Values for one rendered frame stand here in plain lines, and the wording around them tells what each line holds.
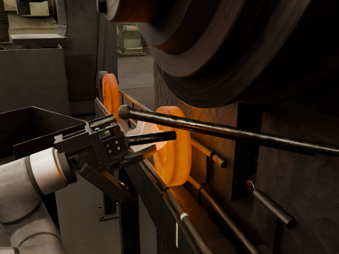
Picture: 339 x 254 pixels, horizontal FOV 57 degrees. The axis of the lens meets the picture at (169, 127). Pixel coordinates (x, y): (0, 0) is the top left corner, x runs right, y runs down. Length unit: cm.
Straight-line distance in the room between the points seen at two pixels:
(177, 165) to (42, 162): 23
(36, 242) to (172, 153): 26
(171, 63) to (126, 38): 830
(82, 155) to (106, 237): 105
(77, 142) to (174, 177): 18
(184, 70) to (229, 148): 21
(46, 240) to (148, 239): 104
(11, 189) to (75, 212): 124
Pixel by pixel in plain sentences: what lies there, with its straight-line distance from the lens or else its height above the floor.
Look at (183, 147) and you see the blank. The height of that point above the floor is 77.
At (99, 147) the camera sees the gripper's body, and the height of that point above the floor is 77.
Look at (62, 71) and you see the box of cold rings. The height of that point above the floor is 55.
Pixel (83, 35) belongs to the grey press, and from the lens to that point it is 325.
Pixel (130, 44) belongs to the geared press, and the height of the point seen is 29.
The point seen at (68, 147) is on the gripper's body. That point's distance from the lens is 56.
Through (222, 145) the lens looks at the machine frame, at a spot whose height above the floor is 78.
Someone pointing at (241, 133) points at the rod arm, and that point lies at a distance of 28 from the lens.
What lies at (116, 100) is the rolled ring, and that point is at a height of 68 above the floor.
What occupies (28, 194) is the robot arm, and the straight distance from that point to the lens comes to 58.
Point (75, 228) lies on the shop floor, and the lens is 169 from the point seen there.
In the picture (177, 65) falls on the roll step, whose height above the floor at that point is 93.
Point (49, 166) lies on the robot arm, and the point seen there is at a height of 75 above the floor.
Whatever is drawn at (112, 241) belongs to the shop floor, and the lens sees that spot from 157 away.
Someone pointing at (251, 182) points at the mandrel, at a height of 75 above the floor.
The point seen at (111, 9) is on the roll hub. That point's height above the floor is 99.
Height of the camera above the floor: 98
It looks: 19 degrees down
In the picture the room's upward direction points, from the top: straight up
